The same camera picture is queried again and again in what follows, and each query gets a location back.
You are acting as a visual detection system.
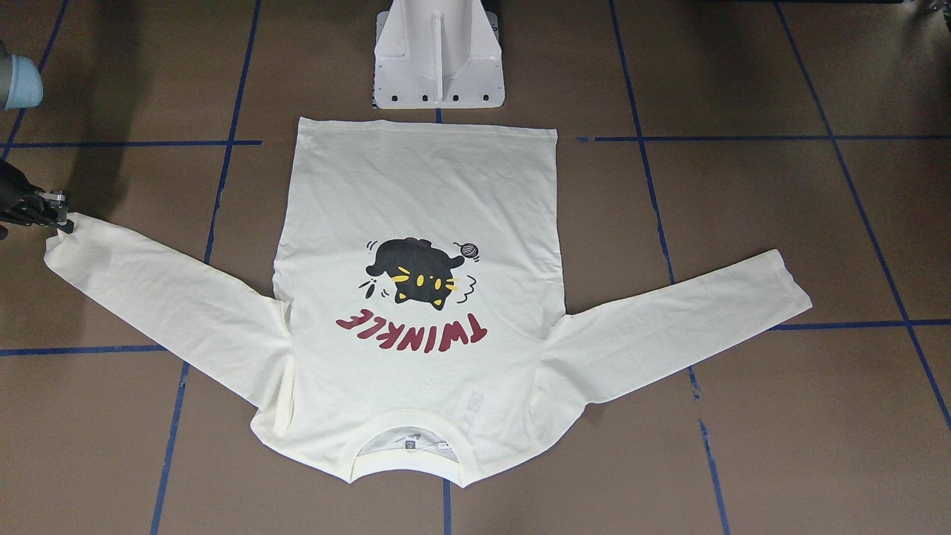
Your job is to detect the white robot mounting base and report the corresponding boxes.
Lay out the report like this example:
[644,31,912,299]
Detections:
[371,1,506,111]

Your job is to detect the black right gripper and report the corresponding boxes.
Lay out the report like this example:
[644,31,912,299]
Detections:
[1,160,74,240]

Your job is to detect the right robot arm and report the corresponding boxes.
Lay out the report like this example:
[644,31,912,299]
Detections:
[1,44,74,240]

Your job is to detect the cream long-sleeve Twinkle shirt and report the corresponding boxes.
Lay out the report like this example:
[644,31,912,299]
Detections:
[44,117,812,487]

